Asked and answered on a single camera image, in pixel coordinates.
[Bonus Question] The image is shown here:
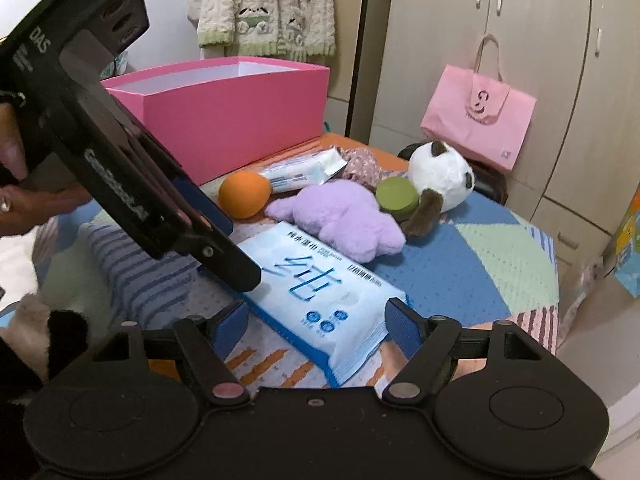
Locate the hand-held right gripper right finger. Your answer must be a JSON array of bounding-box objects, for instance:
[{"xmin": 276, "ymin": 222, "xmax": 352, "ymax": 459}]
[{"xmin": 382, "ymin": 297, "xmax": 567, "ymax": 405}]

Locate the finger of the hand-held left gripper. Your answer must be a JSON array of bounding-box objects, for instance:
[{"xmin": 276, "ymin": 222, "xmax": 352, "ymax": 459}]
[
  {"xmin": 125, "ymin": 125, "xmax": 235, "ymax": 237},
  {"xmin": 149, "ymin": 224, "xmax": 262, "ymax": 292}
]

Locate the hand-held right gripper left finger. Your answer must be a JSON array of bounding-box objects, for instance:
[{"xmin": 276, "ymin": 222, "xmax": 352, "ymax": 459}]
[{"xmin": 75, "ymin": 301, "xmax": 252, "ymax": 409}]

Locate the large white wet wipes pack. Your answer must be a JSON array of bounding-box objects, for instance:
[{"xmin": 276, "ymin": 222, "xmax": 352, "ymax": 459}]
[{"xmin": 235, "ymin": 220, "xmax": 410, "ymax": 389}]

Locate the pink cardboard box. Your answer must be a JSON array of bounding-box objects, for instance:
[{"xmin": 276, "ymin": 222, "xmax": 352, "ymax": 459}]
[{"xmin": 100, "ymin": 56, "xmax": 331, "ymax": 187}]

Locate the small white tissue pack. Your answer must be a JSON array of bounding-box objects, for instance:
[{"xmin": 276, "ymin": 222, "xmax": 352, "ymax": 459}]
[{"xmin": 257, "ymin": 146, "xmax": 348, "ymax": 194}]

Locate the pink floral scrunchie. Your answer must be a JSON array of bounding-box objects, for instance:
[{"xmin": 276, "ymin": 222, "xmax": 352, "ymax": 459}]
[{"xmin": 334, "ymin": 146, "xmax": 384, "ymax": 192}]

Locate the person's left hand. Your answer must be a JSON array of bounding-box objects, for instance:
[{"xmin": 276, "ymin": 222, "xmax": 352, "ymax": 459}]
[{"xmin": 0, "ymin": 104, "xmax": 95, "ymax": 239}]

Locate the orange ball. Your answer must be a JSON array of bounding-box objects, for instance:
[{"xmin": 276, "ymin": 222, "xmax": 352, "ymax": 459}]
[{"xmin": 218, "ymin": 171, "xmax": 273, "ymax": 220}]

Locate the green and white bag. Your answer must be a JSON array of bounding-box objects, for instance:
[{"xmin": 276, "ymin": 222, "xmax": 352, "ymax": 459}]
[{"xmin": 100, "ymin": 51, "xmax": 132, "ymax": 80}]

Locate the blue striped cloth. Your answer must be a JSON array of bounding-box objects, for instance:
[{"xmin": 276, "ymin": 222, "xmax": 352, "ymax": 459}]
[{"xmin": 81, "ymin": 222, "xmax": 242, "ymax": 332}]

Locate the purple plush toy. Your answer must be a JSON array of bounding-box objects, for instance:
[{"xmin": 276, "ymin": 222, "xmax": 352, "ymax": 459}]
[{"xmin": 264, "ymin": 180, "xmax": 407, "ymax": 264}]

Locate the green round jar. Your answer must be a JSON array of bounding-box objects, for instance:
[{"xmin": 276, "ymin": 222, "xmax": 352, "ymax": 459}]
[{"xmin": 375, "ymin": 178, "xmax": 420, "ymax": 222}]

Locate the white and brown panda plush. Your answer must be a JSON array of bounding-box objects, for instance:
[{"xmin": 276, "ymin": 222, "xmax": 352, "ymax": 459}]
[{"xmin": 397, "ymin": 140, "xmax": 476, "ymax": 239}]

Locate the black suitcase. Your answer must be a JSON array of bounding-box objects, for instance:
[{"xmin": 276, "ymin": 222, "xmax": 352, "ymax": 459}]
[{"xmin": 467, "ymin": 157, "xmax": 509, "ymax": 206}]

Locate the clear plastic bag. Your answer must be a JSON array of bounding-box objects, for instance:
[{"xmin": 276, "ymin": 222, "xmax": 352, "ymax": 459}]
[{"xmin": 564, "ymin": 254, "xmax": 617, "ymax": 312}]

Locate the black and cream plush toy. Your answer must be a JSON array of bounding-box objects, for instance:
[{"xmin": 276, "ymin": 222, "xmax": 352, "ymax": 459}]
[{"xmin": 0, "ymin": 293, "xmax": 91, "ymax": 402}]

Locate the cream knit cardigan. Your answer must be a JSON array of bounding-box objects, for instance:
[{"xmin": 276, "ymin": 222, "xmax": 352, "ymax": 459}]
[{"xmin": 196, "ymin": 0, "xmax": 337, "ymax": 58}]

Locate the pink paper bag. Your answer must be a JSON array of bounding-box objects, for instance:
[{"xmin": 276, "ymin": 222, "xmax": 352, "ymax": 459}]
[{"xmin": 420, "ymin": 34, "xmax": 539, "ymax": 174}]

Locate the colourful cardboard box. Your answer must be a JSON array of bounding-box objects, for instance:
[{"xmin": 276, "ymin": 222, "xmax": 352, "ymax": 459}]
[{"xmin": 612, "ymin": 207, "xmax": 640, "ymax": 302}]

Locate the beige wardrobe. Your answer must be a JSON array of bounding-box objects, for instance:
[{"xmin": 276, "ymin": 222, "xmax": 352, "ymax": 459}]
[{"xmin": 369, "ymin": 0, "xmax": 640, "ymax": 243}]

